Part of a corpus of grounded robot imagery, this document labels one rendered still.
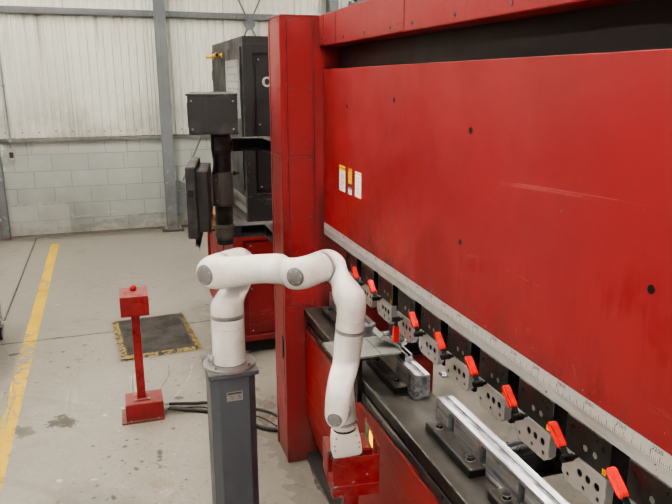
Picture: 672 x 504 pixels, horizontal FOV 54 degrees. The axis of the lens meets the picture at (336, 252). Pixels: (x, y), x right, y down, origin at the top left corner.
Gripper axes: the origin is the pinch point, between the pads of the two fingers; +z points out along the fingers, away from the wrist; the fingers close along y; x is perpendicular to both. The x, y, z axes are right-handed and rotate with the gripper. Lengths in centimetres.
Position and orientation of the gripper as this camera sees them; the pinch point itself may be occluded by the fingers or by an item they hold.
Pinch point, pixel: (348, 468)
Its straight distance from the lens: 235.0
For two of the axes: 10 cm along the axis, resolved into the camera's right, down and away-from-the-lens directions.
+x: 1.8, 2.5, -9.5
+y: -9.8, 1.3, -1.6
